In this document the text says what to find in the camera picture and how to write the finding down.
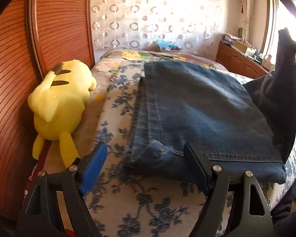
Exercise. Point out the cardboard box on sideboard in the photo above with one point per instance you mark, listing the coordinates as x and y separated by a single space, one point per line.
241 47

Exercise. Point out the circle patterned sheer curtain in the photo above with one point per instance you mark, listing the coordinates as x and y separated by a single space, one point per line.
194 26

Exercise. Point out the wooden sideboard cabinet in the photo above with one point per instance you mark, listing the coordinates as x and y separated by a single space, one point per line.
237 63

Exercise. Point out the yellow pikachu plush toy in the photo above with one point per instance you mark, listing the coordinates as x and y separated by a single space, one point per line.
58 104

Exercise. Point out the wooden louvred wardrobe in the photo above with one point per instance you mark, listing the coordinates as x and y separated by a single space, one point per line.
34 36

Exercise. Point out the colourful floral pink blanket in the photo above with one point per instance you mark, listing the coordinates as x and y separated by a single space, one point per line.
128 59

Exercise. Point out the box with blue items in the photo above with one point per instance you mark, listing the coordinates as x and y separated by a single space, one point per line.
165 46

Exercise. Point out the blue floral white bedspread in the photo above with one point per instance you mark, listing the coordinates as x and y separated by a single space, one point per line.
151 111

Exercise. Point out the blue denim jeans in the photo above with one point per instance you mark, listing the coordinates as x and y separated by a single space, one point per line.
241 127

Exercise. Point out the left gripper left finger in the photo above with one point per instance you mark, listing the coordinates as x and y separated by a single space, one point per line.
75 182

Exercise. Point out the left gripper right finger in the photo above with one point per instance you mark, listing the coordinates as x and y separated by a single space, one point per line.
214 182

